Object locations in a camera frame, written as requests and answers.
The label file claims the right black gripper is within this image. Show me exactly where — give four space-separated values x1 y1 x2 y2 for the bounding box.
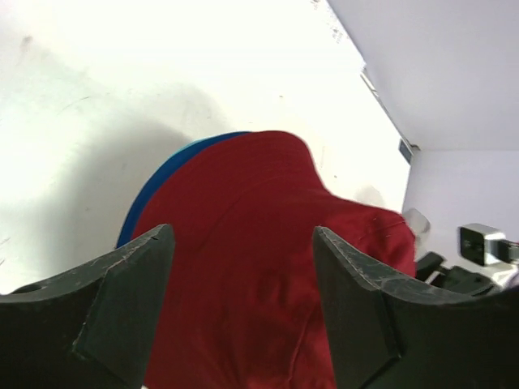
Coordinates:
415 252 497 296

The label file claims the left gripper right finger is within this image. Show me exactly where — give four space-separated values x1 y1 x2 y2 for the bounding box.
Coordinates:
313 227 518 388

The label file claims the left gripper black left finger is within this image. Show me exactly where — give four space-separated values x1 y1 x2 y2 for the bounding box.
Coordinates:
1 224 175 388

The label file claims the grey cap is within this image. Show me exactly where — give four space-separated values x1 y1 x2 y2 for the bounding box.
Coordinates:
402 208 431 247

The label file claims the dark red hat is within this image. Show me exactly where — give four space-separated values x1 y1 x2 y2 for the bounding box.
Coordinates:
135 131 415 388

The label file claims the blue bucket hat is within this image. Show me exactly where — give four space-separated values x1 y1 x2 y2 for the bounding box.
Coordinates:
115 131 248 248

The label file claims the teal bucket hat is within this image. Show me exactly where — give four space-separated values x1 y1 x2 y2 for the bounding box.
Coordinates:
170 142 198 164

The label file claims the dark corner label sticker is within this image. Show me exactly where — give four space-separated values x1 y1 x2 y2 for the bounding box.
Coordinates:
399 139 414 165

